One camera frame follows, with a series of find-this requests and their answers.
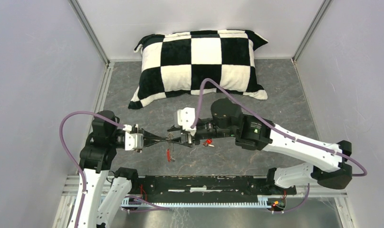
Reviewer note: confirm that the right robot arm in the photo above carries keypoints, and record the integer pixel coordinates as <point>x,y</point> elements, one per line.
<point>323,163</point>

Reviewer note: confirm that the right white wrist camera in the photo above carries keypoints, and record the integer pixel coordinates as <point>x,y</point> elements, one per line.
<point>184,118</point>

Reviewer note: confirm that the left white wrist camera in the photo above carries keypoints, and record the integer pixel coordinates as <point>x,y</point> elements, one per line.
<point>134,138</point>

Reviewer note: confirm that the black white checkered pillow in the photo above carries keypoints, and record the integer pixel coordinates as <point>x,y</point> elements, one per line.
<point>176,64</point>

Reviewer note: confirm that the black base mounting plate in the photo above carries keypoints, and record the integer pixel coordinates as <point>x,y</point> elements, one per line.
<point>205,189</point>

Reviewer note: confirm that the metal keyring with red handle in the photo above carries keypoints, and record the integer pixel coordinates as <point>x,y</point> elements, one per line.
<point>170,148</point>

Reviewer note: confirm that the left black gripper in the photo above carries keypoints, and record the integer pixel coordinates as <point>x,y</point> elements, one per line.
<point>148,135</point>

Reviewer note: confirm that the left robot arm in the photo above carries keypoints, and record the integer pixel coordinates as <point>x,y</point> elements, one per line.
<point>94,166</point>

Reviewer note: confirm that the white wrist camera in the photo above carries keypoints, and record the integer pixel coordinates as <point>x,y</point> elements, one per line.
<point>134,138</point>
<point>184,118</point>

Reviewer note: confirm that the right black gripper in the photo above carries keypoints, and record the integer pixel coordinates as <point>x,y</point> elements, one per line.
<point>174,128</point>

